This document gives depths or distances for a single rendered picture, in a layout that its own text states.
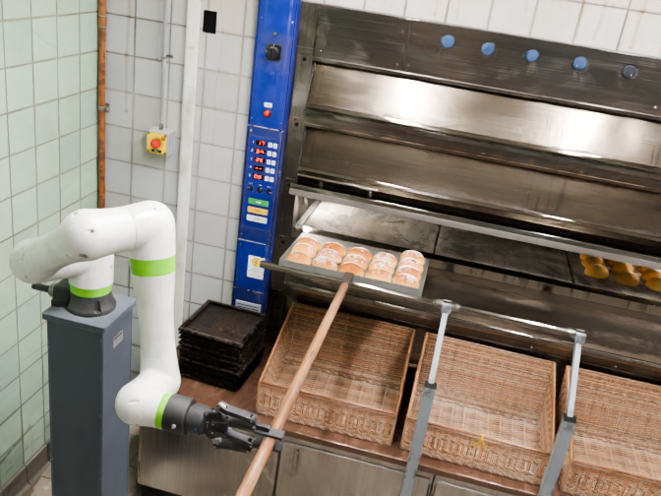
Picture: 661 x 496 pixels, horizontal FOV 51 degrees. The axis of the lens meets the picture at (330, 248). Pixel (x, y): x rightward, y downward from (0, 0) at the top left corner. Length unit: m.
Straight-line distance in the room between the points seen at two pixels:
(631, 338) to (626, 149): 0.79
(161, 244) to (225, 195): 1.30
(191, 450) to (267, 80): 1.52
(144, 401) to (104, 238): 0.41
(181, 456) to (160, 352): 1.23
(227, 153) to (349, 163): 0.52
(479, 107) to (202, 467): 1.82
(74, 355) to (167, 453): 0.94
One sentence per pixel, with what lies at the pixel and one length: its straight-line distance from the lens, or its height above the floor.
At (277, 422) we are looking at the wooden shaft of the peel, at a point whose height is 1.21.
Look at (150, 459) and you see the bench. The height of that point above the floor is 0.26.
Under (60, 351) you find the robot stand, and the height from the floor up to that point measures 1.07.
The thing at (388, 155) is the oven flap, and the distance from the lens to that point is 2.84.
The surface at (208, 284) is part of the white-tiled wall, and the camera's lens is 3.25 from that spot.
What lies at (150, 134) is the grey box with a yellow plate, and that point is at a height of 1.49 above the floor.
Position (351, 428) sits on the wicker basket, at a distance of 2.80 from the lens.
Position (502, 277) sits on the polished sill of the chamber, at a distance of 2.96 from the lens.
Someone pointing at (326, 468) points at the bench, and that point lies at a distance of 2.87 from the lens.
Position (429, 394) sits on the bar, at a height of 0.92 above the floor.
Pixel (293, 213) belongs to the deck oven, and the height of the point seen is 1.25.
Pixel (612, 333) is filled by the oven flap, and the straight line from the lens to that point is 3.10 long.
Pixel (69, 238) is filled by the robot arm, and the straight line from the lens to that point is 1.71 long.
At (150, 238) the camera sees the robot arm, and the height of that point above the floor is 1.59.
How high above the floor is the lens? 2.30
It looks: 23 degrees down
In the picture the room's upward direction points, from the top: 8 degrees clockwise
